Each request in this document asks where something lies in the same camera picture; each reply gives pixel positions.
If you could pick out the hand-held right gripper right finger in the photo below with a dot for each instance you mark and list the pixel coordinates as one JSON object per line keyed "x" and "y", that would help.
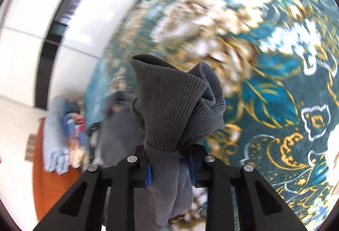
{"x": 192, "y": 170}

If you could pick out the grey knit sweater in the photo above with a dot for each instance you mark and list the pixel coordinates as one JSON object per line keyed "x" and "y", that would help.
{"x": 174, "y": 104}

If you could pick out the light blue folded cloth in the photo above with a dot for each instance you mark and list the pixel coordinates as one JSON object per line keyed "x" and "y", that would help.
{"x": 55, "y": 138}

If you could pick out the orange wooden bed frame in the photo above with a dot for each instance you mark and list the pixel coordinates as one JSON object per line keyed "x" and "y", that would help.
{"x": 50, "y": 180}

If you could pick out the teal floral printed blanket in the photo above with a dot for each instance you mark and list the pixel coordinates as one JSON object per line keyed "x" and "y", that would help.
{"x": 238, "y": 74}

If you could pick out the pile of colourful clothes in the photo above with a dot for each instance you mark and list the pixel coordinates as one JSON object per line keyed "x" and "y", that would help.
{"x": 76, "y": 127}

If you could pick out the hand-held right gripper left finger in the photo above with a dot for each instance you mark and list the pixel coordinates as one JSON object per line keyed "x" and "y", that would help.
{"x": 148, "y": 175}

